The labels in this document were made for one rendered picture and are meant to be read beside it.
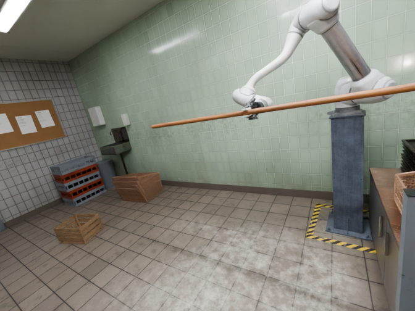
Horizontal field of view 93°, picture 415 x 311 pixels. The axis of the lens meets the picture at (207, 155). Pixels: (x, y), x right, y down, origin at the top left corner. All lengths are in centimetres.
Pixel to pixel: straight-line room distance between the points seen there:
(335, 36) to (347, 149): 81
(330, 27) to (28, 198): 464
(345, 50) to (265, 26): 108
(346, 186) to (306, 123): 76
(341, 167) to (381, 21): 119
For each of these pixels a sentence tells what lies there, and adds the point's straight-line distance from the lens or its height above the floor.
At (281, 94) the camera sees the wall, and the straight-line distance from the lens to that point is 233.
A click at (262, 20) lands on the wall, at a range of 244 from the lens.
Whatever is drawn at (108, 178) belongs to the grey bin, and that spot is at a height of 21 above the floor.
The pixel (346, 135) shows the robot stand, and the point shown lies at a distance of 180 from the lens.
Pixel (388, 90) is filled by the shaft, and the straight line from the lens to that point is 106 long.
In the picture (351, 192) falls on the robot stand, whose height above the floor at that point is 38.
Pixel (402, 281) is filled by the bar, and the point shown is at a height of 66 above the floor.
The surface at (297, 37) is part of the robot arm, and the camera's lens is 156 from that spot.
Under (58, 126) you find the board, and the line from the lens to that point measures 474.
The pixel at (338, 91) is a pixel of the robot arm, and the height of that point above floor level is 118.
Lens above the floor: 129
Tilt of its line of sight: 15 degrees down
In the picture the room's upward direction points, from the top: 12 degrees counter-clockwise
